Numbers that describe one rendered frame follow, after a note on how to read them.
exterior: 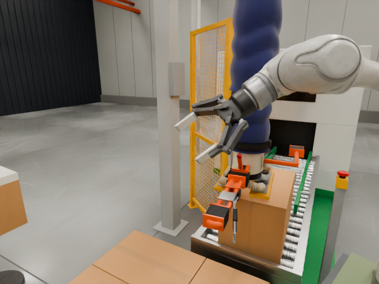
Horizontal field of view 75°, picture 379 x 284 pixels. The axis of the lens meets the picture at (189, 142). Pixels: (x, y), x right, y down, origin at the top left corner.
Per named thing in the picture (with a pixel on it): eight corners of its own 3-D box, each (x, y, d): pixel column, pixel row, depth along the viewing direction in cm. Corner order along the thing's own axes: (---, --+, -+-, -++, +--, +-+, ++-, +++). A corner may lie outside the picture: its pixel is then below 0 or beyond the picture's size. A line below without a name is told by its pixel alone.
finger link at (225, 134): (232, 117, 70) (237, 117, 69) (221, 152, 66) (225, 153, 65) (228, 109, 67) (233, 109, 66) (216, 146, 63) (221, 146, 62)
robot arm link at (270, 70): (250, 71, 72) (265, 66, 59) (295, 39, 71) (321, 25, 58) (270, 102, 74) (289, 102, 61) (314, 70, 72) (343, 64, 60)
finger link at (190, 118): (194, 112, 72) (193, 111, 72) (175, 127, 72) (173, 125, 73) (198, 118, 74) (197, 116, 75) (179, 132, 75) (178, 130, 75)
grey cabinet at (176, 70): (180, 94, 245) (180, 62, 236) (185, 94, 242) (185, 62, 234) (169, 96, 228) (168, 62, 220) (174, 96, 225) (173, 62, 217)
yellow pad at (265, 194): (257, 172, 157) (258, 165, 156) (274, 174, 154) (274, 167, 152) (249, 196, 127) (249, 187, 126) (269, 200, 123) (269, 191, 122)
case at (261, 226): (241, 205, 219) (244, 163, 208) (290, 217, 202) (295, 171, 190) (217, 246, 168) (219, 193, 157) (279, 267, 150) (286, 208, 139)
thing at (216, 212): (209, 214, 93) (210, 202, 91) (229, 218, 90) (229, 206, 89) (202, 226, 85) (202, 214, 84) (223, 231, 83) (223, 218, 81)
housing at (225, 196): (221, 199, 104) (221, 190, 103) (237, 203, 101) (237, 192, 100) (216, 208, 98) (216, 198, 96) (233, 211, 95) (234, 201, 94)
